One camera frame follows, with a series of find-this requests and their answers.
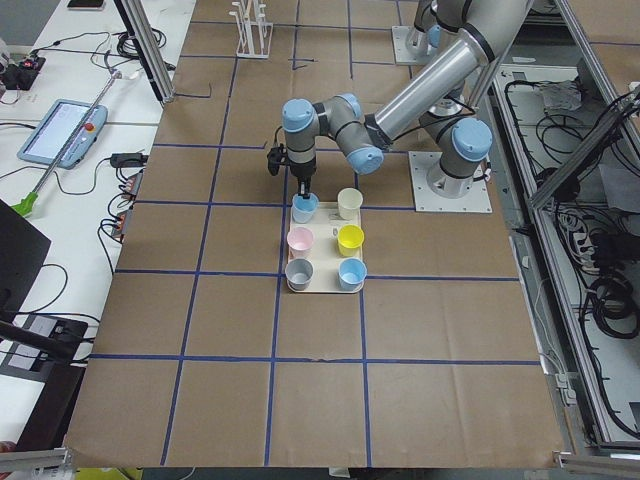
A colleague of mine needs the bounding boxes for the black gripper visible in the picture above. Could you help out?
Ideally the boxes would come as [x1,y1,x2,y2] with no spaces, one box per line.
[291,162,316,199]

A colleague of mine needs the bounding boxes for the light blue ikea cup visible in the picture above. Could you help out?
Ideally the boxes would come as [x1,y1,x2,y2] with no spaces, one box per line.
[291,193,319,224]

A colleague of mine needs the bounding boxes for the cream cup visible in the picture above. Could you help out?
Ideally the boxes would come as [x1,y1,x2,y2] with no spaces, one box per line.
[337,188,363,220]

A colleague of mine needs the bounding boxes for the pink cup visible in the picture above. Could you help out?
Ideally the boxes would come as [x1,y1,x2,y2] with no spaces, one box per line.
[287,226,315,258]

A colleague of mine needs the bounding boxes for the yellow cup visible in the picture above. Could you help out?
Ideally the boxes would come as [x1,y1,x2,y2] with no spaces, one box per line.
[337,224,365,257]

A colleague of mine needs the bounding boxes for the grey cup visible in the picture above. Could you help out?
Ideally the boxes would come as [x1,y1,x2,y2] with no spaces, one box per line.
[285,258,314,291]

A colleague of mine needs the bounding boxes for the blue cup on tray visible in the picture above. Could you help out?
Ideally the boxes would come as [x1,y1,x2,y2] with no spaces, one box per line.
[338,257,368,292]

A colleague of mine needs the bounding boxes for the cream plastic tray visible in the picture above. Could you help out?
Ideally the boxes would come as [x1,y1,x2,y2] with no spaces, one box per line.
[287,201,366,294]

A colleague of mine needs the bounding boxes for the black power adapter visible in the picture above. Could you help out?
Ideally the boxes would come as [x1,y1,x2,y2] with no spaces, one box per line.
[109,152,148,168]

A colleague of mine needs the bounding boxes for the blue teach pendant tablet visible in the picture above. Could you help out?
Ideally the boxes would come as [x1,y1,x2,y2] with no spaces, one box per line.
[17,99,108,169]

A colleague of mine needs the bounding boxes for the reacher grabber tool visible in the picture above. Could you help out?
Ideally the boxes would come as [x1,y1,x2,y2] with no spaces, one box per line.
[12,67,122,216]

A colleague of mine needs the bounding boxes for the black smartphone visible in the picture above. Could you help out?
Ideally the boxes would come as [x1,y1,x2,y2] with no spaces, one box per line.
[67,0,105,11]

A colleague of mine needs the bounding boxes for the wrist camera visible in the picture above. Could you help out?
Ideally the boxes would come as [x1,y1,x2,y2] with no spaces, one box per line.
[267,143,289,176]

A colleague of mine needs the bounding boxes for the white wire cup rack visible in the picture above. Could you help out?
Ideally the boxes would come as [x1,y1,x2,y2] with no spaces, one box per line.
[229,0,274,59]

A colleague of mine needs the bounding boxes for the aluminium frame post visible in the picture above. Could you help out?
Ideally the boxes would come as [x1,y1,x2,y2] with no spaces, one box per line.
[114,0,175,105]

